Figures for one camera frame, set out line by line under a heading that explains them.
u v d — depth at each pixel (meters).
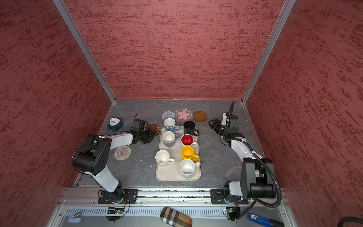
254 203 0.70
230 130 0.69
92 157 0.48
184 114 1.11
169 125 0.97
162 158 0.86
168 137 0.94
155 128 1.01
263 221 0.64
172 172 0.83
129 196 0.74
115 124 1.00
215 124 0.79
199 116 1.10
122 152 0.90
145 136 0.84
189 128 1.00
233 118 0.72
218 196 0.74
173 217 0.66
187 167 0.83
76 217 0.67
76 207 0.72
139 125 0.78
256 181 0.43
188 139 0.92
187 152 0.89
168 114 1.10
